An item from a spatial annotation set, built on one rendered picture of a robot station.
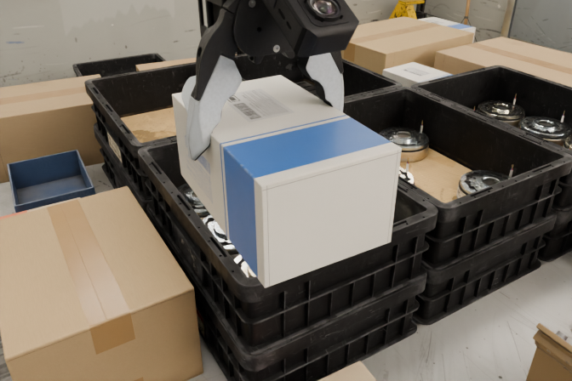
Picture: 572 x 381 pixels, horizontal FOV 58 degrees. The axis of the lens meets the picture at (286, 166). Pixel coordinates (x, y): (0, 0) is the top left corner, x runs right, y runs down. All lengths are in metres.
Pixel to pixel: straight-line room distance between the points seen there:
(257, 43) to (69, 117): 0.94
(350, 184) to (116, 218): 0.52
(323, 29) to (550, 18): 4.02
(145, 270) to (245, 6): 0.43
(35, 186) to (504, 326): 1.02
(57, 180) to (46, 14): 2.74
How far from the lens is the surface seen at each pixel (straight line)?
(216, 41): 0.40
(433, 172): 1.02
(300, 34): 0.35
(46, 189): 1.30
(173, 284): 0.69
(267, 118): 0.45
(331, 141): 0.41
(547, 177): 0.89
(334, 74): 0.46
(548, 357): 0.66
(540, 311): 0.97
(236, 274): 0.59
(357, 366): 0.71
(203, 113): 0.42
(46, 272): 0.77
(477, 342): 0.88
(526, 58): 1.58
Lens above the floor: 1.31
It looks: 29 degrees down
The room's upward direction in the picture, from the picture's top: straight up
